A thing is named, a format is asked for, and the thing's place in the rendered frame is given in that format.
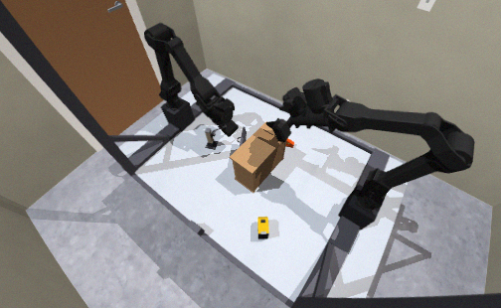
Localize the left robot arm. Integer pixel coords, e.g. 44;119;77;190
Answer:
144;23;235;124

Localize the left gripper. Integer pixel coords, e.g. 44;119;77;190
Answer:
203;112;239;137

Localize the brown wooden cabinet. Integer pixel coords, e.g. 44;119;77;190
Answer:
230;123;287;193

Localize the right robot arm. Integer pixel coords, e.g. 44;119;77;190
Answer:
282;78;474;213

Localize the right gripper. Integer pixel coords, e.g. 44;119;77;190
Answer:
266;105;312;142

